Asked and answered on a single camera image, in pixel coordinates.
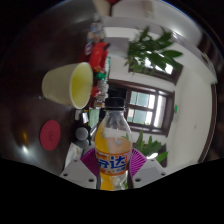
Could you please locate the clear orange soda bottle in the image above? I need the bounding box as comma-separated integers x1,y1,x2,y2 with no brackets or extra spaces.
94,96,134,192

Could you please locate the white printed leaflet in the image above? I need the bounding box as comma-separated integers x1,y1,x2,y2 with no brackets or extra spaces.
64,142,85,168

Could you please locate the pale yellow paper cup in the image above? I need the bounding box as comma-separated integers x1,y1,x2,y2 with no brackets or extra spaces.
41,61,95,110

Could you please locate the black monitor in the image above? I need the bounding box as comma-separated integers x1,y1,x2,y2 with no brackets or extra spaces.
106,86,128,102

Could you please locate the red box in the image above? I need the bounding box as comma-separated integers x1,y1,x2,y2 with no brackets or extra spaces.
88,41,111,74

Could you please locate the slim potted plant, white pot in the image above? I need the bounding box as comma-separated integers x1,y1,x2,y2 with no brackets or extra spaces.
103,26,184,75

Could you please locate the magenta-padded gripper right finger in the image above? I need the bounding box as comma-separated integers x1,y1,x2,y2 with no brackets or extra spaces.
128,148,168,190

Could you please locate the dark framed window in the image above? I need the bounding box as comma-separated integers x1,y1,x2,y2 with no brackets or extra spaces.
134,56,184,86

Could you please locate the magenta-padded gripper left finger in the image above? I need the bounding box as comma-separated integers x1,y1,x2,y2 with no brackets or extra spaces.
59,147,101,190

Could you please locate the bushy potted plant, white pot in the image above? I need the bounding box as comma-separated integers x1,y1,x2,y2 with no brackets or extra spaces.
132,130,170,164

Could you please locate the colourful printed sheet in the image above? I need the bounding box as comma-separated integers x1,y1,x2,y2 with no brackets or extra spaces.
84,19,105,45

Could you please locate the flat round red coaster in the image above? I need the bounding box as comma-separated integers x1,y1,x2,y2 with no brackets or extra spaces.
39,119,62,152

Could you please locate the grey round microphone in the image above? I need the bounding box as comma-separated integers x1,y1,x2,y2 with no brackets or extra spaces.
74,126,90,141
74,139,91,150

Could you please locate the brown snack box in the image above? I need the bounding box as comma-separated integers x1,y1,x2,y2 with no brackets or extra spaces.
95,79,111,101

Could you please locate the dark wooden double door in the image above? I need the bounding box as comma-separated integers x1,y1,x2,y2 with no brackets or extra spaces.
109,79,177,137

